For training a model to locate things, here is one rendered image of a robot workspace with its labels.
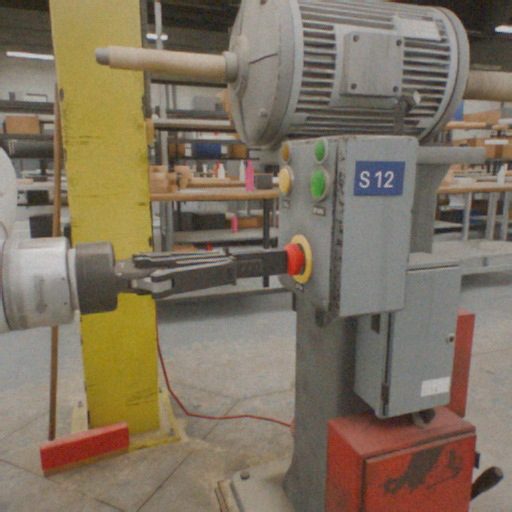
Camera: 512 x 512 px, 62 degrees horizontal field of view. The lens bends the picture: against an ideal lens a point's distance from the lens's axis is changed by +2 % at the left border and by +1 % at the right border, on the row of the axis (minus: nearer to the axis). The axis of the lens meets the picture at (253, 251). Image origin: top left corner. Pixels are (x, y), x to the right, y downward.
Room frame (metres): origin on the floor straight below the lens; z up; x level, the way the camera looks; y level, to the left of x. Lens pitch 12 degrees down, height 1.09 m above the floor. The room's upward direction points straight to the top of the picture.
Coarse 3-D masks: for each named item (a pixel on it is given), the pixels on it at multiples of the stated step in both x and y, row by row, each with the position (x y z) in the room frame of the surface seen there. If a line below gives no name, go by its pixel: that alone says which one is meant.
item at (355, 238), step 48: (336, 144) 0.45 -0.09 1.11; (384, 144) 0.46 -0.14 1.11; (288, 192) 0.55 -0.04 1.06; (336, 192) 0.45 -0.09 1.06; (384, 192) 0.46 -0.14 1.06; (288, 240) 0.55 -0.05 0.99; (336, 240) 0.45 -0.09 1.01; (384, 240) 0.46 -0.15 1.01; (288, 288) 0.56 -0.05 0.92; (336, 288) 0.45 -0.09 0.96; (384, 288) 0.47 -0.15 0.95
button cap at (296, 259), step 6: (288, 246) 0.51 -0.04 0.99; (294, 246) 0.51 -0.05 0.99; (288, 252) 0.50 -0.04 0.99; (294, 252) 0.50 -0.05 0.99; (300, 252) 0.51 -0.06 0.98; (288, 258) 0.50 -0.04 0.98; (294, 258) 0.50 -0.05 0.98; (300, 258) 0.50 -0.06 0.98; (288, 264) 0.50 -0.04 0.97; (294, 264) 0.50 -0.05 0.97; (300, 264) 0.50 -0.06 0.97; (288, 270) 0.50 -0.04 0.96; (294, 270) 0.50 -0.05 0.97
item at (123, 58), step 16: (112, 48) 0.69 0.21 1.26; (128, 48) 0.70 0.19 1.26; (112, 64) 0.70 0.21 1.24; (128, 64) 0.70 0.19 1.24; (144, 64) 0.71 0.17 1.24; (160, 64) 0.72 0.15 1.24; (176, 64) 0.72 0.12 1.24; (192, 64) 0.73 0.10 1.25; (208, 64) 0.74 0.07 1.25; (224, 64) 0.75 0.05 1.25
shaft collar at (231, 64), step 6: (222, 54) 0.77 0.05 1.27; (228, 54) 0.75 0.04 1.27; (234, 54) 0.76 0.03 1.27; (228, 60) 0.75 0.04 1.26; (234, 60) 0.75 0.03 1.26; (228, 66) 0.75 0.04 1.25; (234, 66) 0.75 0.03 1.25; (228, 72) 0.75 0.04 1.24; (234, 72) 0.75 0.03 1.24; (222, 78) 0.77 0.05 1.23; (228, 78) 0.76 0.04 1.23; (234, 78) 0.76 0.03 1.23
